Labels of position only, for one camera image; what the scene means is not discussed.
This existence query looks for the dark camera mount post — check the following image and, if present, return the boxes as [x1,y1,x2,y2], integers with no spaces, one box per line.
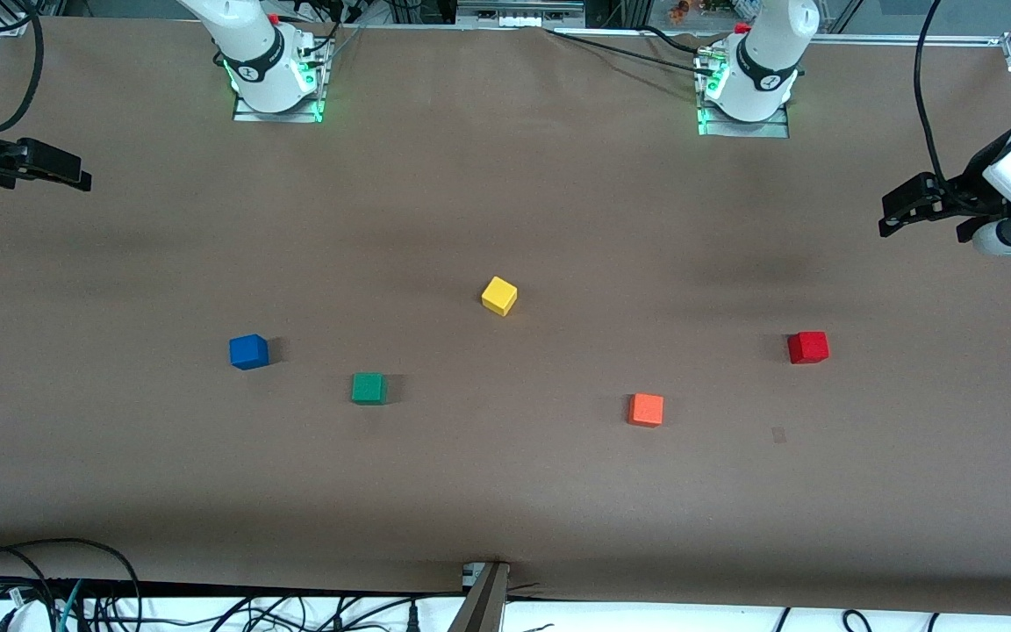
[448,562,512,632]

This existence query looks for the blue wooden block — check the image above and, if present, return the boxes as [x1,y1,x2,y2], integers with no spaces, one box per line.
[229,334,270,371]

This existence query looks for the long black base cable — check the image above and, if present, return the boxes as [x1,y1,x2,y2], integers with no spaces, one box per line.
[548,29,717,69]

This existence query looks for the black looped floor cable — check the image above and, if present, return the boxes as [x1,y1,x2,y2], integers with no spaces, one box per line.
[0,538,143,632]

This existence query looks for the white power strip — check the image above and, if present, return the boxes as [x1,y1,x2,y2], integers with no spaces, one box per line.
[457,0,586,28]

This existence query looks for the red wooden block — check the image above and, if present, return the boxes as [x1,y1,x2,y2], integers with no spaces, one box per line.
[787,331,830,365]

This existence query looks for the teal floor cable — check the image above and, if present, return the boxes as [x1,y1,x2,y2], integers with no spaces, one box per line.
[56,579,85,632]

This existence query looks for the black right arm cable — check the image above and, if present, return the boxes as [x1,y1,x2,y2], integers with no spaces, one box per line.
[0,0,44,134]

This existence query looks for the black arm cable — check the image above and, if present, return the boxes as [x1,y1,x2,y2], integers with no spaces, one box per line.
[0,0,44,134]
[913,0,947,181]

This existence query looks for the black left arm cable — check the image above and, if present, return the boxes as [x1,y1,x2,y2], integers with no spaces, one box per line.
[913,0,947,181]

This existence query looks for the orange wooden block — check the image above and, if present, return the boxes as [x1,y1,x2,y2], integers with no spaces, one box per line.
[627,392,665,429]

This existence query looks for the yellow wooden block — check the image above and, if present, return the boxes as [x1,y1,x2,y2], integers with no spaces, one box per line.
[481,276,519,318]

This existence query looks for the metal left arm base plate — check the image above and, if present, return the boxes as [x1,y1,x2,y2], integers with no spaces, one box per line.
[697,53,792,139]

